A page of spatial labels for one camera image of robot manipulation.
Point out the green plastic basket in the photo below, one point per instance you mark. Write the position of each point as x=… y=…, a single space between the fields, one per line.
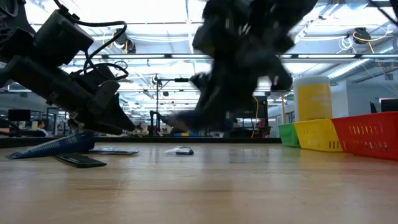
x=287 y=135

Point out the large black screen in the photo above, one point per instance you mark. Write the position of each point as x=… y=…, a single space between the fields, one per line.
x=261 y=112

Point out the black comb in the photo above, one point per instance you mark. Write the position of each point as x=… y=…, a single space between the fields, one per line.
x=79 y=160

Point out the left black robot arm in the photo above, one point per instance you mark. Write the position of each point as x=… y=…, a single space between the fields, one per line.
x=12 y=28

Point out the black computer monitor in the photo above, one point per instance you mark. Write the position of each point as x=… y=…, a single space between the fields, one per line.
x=18 y=115
x=389 y=105

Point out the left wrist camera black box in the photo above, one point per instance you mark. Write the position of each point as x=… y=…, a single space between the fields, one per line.
x=62 y=37

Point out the person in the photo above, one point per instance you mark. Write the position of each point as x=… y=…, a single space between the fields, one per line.
x=41 y=126

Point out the black background robot arm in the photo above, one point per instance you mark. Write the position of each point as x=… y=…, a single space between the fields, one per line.
x=153 y=123

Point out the black metal frame stand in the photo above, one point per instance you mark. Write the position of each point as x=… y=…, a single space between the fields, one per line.
x=157 y=102

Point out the small clear toiletry packet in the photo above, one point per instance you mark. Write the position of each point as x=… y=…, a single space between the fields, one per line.
x=183 y=151

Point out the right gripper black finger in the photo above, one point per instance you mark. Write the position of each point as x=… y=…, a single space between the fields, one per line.
x=199 y=119

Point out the blue pouch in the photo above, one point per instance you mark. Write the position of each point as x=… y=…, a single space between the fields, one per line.
x=56 y=146

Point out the dark comb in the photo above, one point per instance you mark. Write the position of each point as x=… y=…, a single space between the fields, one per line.
x=115 y=152

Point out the yellow plastic basket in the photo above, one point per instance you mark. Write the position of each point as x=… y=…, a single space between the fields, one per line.
x=317 y=135

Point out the red plastic basket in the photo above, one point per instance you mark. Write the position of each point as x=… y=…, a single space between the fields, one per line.
x=370 y=133

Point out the white and yellow column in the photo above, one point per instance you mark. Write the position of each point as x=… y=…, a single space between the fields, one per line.
x=312 y=99

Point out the blue and yellow object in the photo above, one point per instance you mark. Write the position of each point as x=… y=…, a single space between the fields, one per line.
x=186 y=134

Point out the black table edge rail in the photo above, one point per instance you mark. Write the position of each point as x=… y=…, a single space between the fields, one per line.
x=217 y=140

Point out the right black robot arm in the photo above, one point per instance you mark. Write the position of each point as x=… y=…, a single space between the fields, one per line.
x=248 y=25

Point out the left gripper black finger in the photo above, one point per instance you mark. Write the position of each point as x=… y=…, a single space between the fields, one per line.
x=99 y=128
x=109 y=109

